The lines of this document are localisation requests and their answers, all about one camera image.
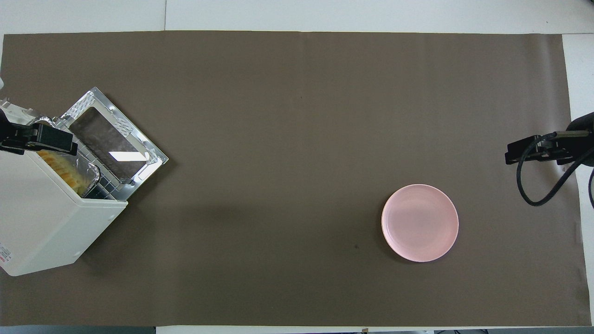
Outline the brown table mat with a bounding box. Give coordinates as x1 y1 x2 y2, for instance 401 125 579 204
0 31 591 327

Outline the golden ridged bread loaf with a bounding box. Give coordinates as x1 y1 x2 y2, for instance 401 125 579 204
39 151 89 192

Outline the white toaster oven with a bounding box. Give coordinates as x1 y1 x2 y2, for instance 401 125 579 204
0 98 128 277

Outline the metal glass oven door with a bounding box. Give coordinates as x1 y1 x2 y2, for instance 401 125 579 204
60 87 169 201

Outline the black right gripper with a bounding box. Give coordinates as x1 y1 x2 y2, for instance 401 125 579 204
505 111 594 166

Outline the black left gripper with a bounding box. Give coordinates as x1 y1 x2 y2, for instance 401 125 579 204
0 110 78 156

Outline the oven wire rack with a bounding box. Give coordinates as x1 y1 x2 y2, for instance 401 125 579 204
77 146 128 201

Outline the pink round plate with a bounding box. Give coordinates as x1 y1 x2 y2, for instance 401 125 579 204
381 184 459 263

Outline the aluminium foil tray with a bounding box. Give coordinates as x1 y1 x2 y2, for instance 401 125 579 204
37 148 102 198

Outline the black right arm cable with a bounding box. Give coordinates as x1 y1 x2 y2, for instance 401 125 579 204
517 131 594 207

